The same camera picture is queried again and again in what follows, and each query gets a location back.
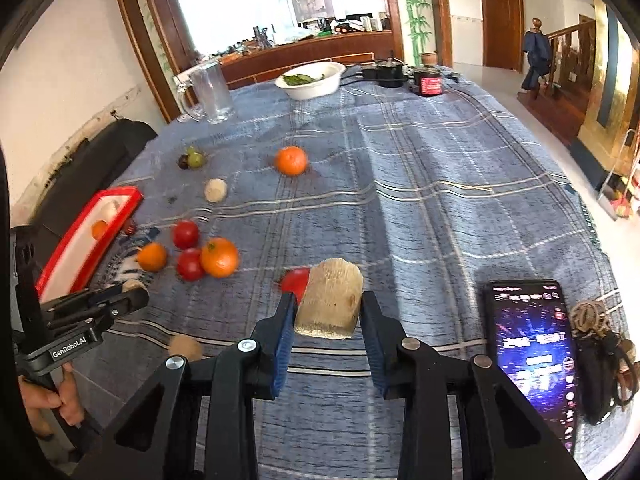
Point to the small beige loofah piece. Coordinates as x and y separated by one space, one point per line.
135 285

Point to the red tomato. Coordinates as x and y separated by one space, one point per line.
185 234
295 282
190 265

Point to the black key pouch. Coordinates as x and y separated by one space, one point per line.
600 380

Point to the bamboo wall decal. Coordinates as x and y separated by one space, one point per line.
415 15

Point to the brown wooden door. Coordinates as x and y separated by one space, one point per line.
500 20

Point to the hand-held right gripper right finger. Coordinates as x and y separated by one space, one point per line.
372 345

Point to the clear glass mug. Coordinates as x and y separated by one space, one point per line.
212 90

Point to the red cylindrical can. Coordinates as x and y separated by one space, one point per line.
428 82

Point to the person's left hand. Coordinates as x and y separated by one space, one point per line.
70 400

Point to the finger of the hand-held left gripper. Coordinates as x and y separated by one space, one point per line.
127 302
85 297

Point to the small orange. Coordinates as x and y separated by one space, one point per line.
151 257
99 229

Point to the black smartphone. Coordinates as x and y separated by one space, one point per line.
532 360

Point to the green leaves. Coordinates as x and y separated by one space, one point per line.
300 79

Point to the small dark purple fruit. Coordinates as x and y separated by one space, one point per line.
183 162

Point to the red rimmed white tray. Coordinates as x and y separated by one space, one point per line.
80 247

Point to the large orange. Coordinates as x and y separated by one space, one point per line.
220 258

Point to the white loofah piece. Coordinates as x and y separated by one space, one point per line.
110 207

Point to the black sofa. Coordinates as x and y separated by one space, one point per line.
115 150

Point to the person in blue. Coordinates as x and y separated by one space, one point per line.
535 55

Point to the wooden staircase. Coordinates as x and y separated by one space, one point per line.
570 75

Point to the small tan round piece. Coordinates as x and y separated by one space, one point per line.
185 348

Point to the small brown pot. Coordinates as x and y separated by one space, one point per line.
429 58

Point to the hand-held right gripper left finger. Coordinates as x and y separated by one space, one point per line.
285 342

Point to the round beige loofah ball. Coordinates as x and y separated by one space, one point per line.
215 190

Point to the white bowl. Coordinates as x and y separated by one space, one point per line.
312 89

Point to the blue plaid tablecloth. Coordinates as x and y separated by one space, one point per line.
400 185

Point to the wooden archway frame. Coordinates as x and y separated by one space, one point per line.
150 60

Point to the small dark red fruit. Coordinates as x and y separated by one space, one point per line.
129 227

